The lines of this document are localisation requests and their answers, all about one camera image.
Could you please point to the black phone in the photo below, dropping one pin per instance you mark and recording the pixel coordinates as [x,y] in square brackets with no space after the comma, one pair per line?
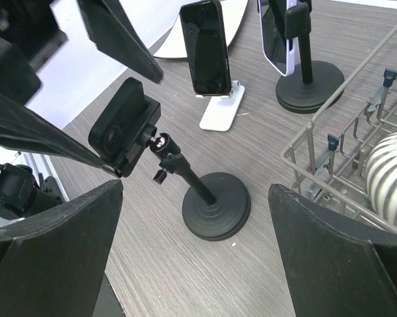
[112,127]
[204,36]

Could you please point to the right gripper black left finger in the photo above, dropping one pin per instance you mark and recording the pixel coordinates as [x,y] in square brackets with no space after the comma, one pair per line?
[53,263]

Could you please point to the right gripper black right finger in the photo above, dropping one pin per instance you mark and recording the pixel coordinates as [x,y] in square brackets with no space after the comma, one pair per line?
[334,265]

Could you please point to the black round-base stand at back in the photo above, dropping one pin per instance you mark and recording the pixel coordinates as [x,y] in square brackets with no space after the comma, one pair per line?
[308,88]

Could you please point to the lilac-case phone at back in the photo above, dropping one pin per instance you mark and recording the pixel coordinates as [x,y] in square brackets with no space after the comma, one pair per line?
[278,50]

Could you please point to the black phone on white stand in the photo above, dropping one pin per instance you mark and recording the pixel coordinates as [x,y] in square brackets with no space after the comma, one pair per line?
[204,36]

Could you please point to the white folding phone stand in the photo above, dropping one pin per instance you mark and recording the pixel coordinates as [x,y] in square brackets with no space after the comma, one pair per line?
[221,111]

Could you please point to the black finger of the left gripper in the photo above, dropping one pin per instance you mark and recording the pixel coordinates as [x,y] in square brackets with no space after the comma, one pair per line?
[113,34]

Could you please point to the black round-base phone stand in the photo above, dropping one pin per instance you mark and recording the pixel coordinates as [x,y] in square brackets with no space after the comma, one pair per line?
[215,207]

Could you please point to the grey wire dish rack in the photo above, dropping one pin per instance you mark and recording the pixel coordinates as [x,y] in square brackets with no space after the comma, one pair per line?
[329,155]

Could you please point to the striped white ceramic bowl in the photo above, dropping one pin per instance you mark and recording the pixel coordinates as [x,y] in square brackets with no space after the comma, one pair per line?
[381,178]

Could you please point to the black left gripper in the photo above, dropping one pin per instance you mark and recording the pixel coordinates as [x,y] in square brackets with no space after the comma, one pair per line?
[29,36]

